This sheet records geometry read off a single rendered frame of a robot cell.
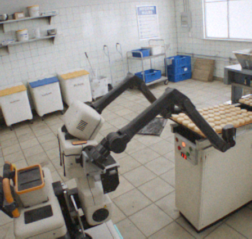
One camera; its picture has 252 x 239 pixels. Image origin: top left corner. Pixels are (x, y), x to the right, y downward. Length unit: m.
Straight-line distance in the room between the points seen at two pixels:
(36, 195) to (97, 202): 0.35
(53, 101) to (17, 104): 0.70
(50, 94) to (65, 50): 1.16
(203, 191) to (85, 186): 0.83
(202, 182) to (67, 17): 4.53
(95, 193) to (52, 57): 4.22
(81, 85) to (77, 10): 1.70
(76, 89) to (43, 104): 0.72
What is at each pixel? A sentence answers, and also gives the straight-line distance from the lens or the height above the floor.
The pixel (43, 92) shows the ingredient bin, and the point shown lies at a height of 0.56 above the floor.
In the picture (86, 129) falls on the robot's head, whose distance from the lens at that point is 1.17.
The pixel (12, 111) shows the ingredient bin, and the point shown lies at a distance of 4.64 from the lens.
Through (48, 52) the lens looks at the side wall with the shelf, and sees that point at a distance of 5.27.
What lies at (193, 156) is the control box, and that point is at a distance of 1.59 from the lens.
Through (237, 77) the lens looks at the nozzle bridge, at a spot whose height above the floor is 1.09.
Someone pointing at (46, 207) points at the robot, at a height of 0.81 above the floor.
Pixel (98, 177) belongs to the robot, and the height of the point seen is 0.87.
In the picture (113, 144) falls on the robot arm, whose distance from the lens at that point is 1.06.
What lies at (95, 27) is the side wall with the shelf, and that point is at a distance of 5.64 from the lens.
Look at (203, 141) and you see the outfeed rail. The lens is 1.52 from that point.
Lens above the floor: 1.63
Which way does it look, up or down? 22 degrees down
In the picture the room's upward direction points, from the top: 7 degrees counter-clockwise
